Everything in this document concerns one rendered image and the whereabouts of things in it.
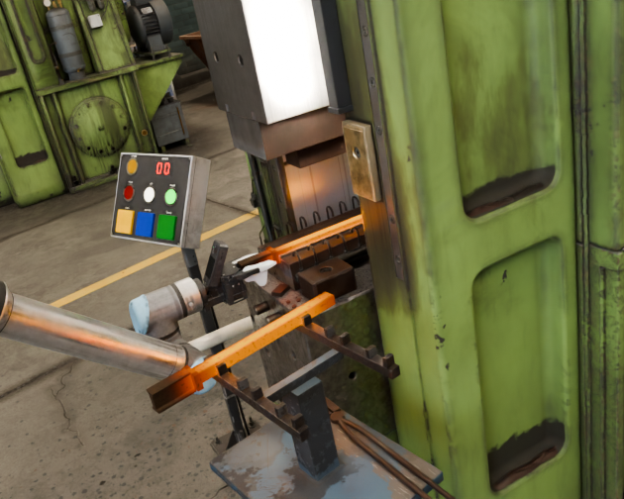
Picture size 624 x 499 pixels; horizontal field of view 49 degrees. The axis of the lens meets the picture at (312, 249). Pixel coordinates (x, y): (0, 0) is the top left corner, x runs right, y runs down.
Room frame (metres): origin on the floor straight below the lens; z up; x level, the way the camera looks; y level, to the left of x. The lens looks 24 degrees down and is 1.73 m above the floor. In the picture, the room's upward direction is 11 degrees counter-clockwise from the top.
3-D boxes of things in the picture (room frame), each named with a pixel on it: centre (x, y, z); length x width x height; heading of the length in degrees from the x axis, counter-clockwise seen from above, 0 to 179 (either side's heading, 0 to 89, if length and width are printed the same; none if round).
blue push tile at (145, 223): (2.04, 0.50, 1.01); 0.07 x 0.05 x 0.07; 50
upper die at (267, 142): (1.75, -0.09, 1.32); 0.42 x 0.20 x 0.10; 115
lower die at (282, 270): (1.75, -0.09, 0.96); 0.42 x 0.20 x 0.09; 115
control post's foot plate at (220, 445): (2.13, 0.41, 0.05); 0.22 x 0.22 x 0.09; 25
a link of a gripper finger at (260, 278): (1.58, 0.14, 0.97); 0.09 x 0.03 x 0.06; 100
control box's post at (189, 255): (2.13, 0.41, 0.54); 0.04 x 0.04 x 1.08; 25
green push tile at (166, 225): (1.97, 0.42, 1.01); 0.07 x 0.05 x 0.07; 50
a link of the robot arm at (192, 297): (1.53, 0.32, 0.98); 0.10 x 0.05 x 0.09; 25
